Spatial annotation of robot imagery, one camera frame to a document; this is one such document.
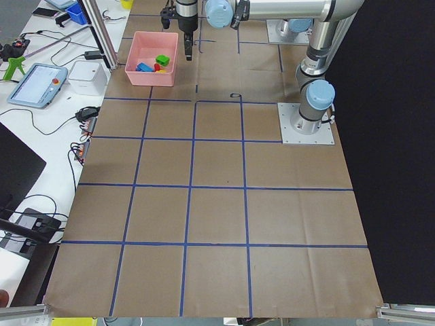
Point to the blue plastic bin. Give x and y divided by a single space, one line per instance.
76 14

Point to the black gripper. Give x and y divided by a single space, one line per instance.
187 23

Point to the green toy block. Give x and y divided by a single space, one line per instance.
162 60

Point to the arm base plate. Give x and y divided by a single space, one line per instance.
295 130
296 39

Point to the aluminium frame post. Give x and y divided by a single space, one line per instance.
99 32

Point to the pink plastic box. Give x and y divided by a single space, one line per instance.
144 48

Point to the teach pendant tablet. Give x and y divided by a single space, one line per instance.
39 86

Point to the yellow cup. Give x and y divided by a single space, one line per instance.
126 4

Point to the blue toy block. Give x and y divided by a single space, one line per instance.
142 67

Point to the green plastic clamp tool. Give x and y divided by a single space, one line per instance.
14 64

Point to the white square box device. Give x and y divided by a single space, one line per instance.
87 78

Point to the black power adapter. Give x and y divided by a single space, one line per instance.
92 55

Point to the black smartphone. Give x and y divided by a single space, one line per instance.
45 12

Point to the brown paper table cover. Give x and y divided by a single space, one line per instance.
189 203

